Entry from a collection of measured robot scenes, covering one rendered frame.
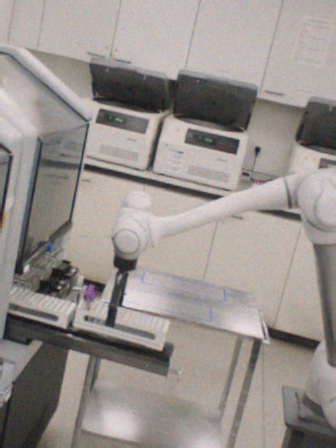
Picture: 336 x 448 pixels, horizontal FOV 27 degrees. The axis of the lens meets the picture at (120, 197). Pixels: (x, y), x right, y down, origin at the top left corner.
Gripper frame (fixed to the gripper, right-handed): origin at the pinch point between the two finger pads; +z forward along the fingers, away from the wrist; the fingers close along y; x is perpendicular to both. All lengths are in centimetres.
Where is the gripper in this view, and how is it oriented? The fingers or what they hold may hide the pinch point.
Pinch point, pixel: (114, 313)
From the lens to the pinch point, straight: 226.3
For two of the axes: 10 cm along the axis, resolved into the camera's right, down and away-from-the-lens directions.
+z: -2.0, 9.5, 2.5
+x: -9.6, -2.3, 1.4
